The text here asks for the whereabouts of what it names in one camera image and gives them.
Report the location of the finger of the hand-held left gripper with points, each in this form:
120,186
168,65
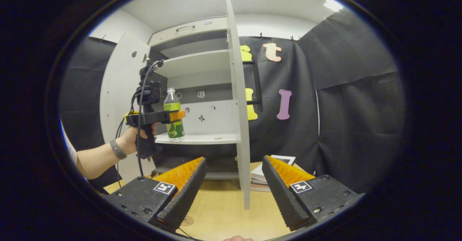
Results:
155,118

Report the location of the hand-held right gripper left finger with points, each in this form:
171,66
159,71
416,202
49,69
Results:
187,197

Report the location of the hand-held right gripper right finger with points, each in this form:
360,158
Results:
281,197

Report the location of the green label bottle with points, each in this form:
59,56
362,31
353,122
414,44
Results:
174,103

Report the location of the grey cabinet door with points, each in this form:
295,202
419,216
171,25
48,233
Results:
119,89
240,125

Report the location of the grey cabinet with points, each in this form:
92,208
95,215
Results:
213,125

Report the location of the grey cabinet drawer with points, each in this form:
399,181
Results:
202,29

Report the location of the brown book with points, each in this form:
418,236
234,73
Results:
258,188

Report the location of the grey wristband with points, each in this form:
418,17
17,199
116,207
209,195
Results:
117,149

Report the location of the black backdrop cloth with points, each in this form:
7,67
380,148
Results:
83,89
361,125

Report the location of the small ceiling light panel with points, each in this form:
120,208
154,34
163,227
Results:
332,4

